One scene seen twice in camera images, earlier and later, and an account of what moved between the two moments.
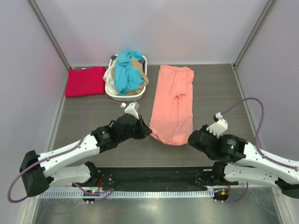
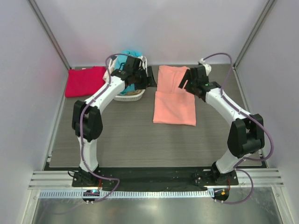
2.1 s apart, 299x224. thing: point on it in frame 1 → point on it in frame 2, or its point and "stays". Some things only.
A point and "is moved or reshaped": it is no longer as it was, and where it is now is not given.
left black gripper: x=144 y=130 → x=148 y=81
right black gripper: x=203 y=129 → x=188 y=75
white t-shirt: x=109 y=77 stays
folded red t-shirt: x=88 y=81 stays
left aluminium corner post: x=41 y=18 stays
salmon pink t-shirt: x=171 y=119 is moved or reshaped
